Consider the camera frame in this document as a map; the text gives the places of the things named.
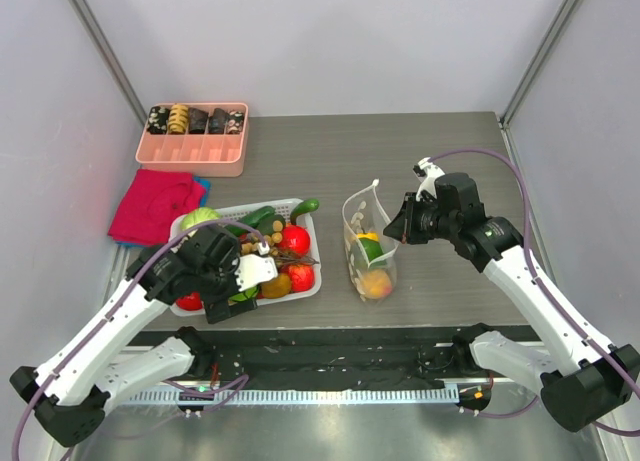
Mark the yellow bell pepper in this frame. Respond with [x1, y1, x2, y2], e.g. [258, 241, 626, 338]
[356, 232, 380, 247]

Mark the green watermelon ball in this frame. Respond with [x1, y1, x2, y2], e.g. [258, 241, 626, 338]
[229, 286, 260, 303]

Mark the clear dotted zip bag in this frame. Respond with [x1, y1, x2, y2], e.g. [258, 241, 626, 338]
[342, 179, 399, 303]

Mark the green bell pepper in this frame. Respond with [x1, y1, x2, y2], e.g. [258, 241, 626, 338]
[362, 244, 387, 269]

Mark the pale green cabbage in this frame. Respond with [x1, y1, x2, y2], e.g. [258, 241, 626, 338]
[180, 206, 221, 231]

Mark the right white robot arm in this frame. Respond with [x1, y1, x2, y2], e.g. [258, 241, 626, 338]
[384, 168, 639, 432]

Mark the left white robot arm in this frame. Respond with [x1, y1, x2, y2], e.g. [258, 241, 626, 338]
[10, 220, 277, 448]

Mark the red tomato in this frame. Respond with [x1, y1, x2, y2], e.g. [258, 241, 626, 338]
[175, 292, 203, 312]

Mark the brown kiwi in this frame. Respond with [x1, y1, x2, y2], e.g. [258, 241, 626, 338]
[260, 273, 292, 299]

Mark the dark green avocado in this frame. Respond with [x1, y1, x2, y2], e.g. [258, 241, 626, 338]
[256, 214, 286, 236]

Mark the dark green small cucumber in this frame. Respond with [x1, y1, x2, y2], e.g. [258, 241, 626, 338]
[223, 206, 276, 237]

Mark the brown longan bunch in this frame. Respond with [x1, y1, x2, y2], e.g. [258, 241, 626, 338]
[240, 231, 283, 255]

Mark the wrinkled red pomegranate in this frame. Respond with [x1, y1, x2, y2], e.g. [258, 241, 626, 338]
[283, 264, 315, 293]

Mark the shiny red apple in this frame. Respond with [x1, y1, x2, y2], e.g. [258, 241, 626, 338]
[277, 225, 311, 256]

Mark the magenta folded shirt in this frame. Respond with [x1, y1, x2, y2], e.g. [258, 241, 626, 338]
[108, 168, 207, 246]

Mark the white plastic basket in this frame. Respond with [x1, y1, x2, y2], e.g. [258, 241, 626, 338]
[167, 197, 324, 316]

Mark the pink divided tray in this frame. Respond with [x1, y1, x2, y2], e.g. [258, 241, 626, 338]
[136, 102, 249, 177]

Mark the black blue sock roll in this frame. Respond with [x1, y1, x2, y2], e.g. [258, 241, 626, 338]
[207, 108, 228, 135]

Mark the yellow striped sock roll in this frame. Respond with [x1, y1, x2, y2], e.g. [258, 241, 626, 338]
[167, 104, 189, 135]

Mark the black pink floral sock roll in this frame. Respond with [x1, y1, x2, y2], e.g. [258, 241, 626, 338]
[225, 110, 246, 135]

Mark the dark brown sock roll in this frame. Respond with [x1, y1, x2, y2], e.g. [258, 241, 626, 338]
[188, 107, 209, 134]

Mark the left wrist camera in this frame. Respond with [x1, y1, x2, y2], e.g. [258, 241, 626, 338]
[235, 254, 278, 291]

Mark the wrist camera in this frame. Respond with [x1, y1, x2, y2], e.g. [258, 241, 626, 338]
[235, 254, 278, 291]
[413, 157, 444, 201]

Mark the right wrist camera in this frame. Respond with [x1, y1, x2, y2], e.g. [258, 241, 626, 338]
[413, 157, 444, 201]

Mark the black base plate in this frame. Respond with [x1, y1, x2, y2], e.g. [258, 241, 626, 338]
[95, 323, 549, 390]

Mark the white slotted cable duct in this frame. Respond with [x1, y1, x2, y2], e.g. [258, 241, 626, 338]
[124, 384, 459, 407]

